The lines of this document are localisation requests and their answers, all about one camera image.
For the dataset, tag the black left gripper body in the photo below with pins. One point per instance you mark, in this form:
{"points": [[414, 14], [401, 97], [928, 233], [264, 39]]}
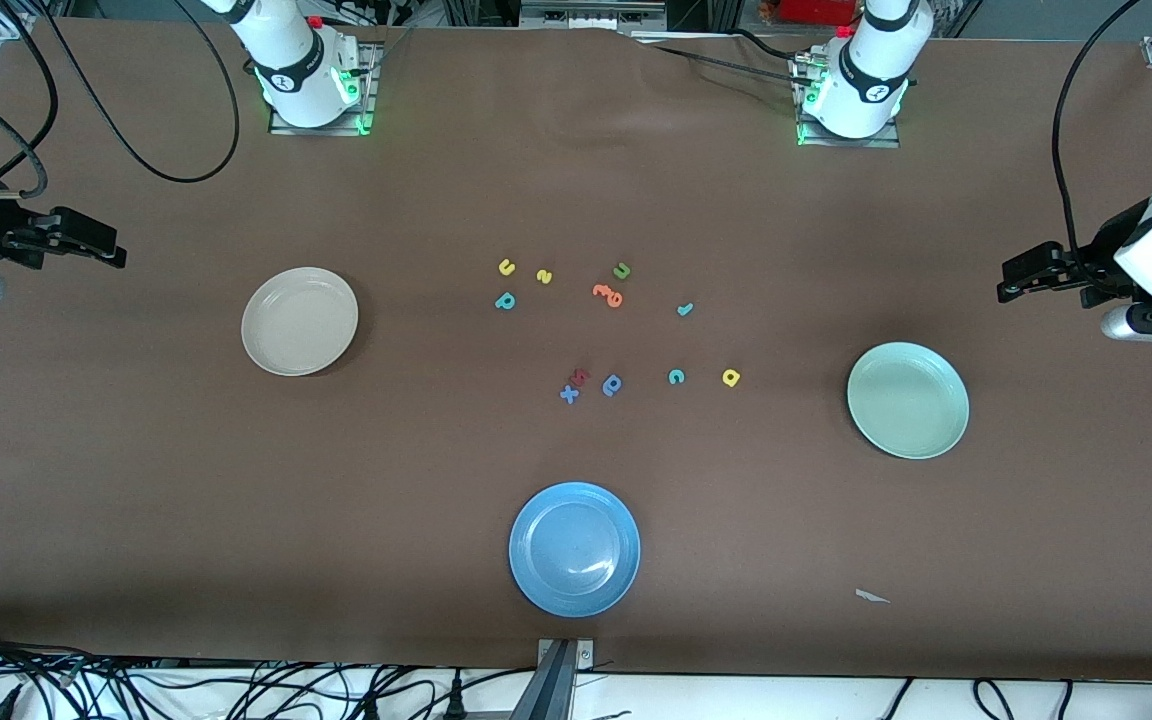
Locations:
{"points": [[1102, 258]]}

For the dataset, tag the teal foam letter p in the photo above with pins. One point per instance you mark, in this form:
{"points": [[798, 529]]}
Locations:
{"points": [[508, 297]]}

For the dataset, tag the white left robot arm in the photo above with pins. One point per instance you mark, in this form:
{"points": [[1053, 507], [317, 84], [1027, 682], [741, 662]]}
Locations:
{"points": [[871, 70]]}

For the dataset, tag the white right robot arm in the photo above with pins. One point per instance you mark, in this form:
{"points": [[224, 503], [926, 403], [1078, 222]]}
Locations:
{"points": [[296, 60]]}

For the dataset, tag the light green round plate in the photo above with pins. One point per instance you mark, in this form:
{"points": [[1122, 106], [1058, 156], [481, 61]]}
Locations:
{"points": [[907, 400]]}

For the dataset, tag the beige round plate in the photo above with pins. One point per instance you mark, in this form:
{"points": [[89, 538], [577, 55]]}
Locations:
{"points": [[299, 321]]}

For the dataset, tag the brown table cover sheet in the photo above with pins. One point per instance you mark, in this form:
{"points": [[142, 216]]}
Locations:
{"points": [[136, 480]]}

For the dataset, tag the red box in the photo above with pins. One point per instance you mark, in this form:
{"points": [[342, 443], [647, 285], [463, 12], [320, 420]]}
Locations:
{"points": [[816, 10]]}

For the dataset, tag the white paper scrap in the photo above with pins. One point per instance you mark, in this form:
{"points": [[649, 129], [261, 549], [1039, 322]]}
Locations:
{"points": [[869, 596]]}

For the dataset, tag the blue foam letter a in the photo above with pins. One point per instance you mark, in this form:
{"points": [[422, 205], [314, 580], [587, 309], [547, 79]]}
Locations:
{"points": [[616, 381]]}

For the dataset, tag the blue foam letter x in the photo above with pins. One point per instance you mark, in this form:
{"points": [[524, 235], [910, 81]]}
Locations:
{"points": [[569, 394]]}

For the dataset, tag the grey metal box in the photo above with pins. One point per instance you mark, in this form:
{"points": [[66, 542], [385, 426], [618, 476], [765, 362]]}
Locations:
{"points": [[591, 15]]}

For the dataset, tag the blue round plate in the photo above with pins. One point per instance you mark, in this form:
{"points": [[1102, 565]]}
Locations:
{"points": [[574, 549]]}

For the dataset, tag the black power plug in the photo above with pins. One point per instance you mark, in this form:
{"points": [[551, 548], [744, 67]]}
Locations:
{"points": [[455, 700], [370, 709]]}

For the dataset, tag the aluminium table edge profile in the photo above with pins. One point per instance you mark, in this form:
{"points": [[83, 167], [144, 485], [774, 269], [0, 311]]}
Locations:
{"points": [[556, 690]]}

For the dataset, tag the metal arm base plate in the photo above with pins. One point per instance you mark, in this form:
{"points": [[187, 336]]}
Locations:
{"points": [[846, 142], [321, 128]]}

